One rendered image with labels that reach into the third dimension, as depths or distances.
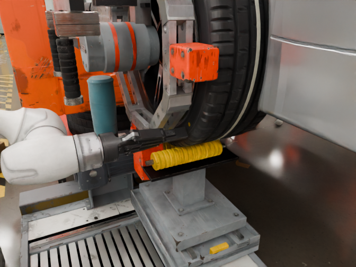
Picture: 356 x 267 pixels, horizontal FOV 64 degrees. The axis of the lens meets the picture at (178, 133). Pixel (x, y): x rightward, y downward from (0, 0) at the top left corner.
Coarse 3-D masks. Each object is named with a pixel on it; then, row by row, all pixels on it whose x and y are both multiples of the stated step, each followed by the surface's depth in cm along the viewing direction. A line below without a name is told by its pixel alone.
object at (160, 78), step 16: (192, 0) 66; (160, 16) 89; (160, 32) 94; (176, 32) 81; (160, 48) 97; (160, 64) 96; (144, 80) 111; (160, 80) 98; (176, 80) 86; (160, 96) 103; (192, 96) 75
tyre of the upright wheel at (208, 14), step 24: (216, 0) 60; (240, 0) 62; (264, 0) 65; (216, 24) 60; (240, 24) 62; (264, 24) 66; (240, 48) 64; (264, 48) 68; (240, 72) 66; (144, 96) 111; (216, 96) 67; (240, 96) 70; (192, 120) 77; (216, 120) 74; (240, 120) 78; (192, 144) 84
